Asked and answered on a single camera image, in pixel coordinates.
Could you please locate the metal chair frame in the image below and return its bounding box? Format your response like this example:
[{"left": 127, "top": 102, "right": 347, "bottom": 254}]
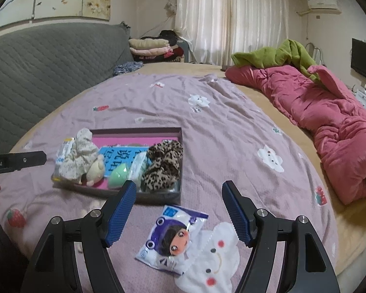
[{"left": 305, "top": 43, "right": 324, "bottom": 66}]

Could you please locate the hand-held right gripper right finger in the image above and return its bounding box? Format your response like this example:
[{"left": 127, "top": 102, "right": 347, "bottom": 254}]
[{"left": 222, "top": 181, "right": 337, "bottom": 293}]

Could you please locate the pink and blue book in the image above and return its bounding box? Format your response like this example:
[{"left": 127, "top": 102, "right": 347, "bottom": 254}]
[{"left": 91, "top": 134, "right": 180, "bottom": 190}]

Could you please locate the yellow and white snack packet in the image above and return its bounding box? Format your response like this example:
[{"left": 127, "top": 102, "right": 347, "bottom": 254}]
[{"left": 54, "top": 137, "right": 77, "bottom": 179}]

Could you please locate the white tissue packet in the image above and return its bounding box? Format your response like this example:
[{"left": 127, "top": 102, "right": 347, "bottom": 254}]
[{"left": 130, "top": 151, "right": 150, "bottom": 187}]

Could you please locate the dark clothes pile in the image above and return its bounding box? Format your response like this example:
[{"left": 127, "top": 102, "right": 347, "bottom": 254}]
[{"left": 140, "top": 30, "right": 186, "bottom": 63}]

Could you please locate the dark cardboard box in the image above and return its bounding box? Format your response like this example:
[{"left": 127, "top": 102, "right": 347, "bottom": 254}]
[{"left": 51, "top": 127, "right": 183, "bottom": 206}]

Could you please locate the blue patterned cloth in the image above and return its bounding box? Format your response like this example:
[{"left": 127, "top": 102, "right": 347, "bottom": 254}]
[{"left": 113, "top": 62, "right": 144, "bottom": 77}]

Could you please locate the cartoon printed tissue packet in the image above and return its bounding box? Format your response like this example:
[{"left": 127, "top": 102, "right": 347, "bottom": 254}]
[{"left": 135, "top": 205, "right": 208, "bottom": 277}]

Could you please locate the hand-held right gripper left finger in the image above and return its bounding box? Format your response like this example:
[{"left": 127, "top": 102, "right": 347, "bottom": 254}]
[{"left": 21, "top": 181, "right": 137, "bottom": 293}]

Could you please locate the plush toy with lavender bow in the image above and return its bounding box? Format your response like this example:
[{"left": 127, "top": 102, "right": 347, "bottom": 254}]
[{"left": 85, "top": 156, "right": 106, "bottom": 187}]

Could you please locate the white curtain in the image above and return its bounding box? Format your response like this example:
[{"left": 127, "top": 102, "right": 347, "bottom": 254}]
[{"left": 166, "top": 0, "right": 289, "bottom": 65}]

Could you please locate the green blanket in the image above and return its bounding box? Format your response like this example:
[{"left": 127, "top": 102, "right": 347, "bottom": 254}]
[{"left": 231, "top": 39, "right": 319, "bottom": 78}]

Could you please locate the grey quilted headboard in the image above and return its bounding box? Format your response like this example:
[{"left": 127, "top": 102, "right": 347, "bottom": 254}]
[{"left": 0, "top": 23, "right": 135, "bottom": 156}]

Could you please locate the green egg-shaped sponge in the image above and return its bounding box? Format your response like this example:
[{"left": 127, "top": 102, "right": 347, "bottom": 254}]
[{"left": 108, "top": 162, "right": 132, "bottom": 189}]

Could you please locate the black television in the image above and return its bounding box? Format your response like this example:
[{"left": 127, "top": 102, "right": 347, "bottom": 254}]
[{"left": 351, "top": 38, "right": 366, "bottom": 86}]

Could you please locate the cream folded blanket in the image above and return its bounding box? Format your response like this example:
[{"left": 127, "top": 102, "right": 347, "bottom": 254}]
[{"left": 129, "top": 38, "right": 169, "bottom": 50}]

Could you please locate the pink folded blanket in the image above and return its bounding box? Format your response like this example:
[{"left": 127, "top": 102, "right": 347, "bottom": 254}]
[{"left": 131, "top": 46, "right": 173, "bottom": 58}]

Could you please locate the white air conditioner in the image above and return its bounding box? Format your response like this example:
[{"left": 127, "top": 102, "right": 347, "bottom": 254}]
[{"left": 306, "top": 0, "right": 342, "bottom": 13}]

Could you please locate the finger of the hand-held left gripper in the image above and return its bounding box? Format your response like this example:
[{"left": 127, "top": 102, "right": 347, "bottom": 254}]
[{"left": 9, "top": 151, "right": 47, "bottom": 171}]

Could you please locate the leopard print scrunchie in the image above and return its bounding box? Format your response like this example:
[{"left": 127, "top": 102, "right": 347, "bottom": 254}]
[{"left": 140, "top": 141, "right": 184, "bottom": 193}]

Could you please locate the lavender printed blanket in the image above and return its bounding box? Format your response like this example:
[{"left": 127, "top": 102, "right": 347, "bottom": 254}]
[{"left": 0, "top": 73, "right": 339, "bottom": 293}]

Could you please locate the pink quilt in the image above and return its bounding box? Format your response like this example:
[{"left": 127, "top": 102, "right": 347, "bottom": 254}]
[{"left": 225, "top": 65, "right": 366, "bottom": 206}]

